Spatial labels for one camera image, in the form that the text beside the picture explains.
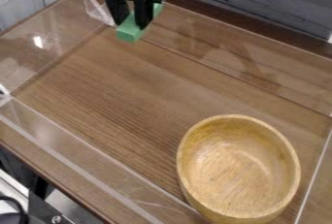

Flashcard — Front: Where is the black cable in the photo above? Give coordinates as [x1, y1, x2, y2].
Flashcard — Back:
[0, 195, 30, 224]

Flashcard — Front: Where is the clear acrylic tray wall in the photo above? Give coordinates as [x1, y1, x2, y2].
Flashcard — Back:
[0, 0, 332, 224]

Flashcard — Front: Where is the green rectangular block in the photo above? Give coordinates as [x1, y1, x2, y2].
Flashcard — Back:
[114, 2, 165, 44]

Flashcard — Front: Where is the brown wooden bowl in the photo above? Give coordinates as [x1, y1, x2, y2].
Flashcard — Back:
[177, 114, 302, 224]

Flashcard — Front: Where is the clear acrylic corner bracket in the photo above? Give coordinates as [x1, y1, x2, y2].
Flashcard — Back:
[85, 0, 116, 26]

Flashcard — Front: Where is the black metal bracket with bolt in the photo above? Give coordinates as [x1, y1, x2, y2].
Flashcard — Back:
[27, 193, 76, 224]

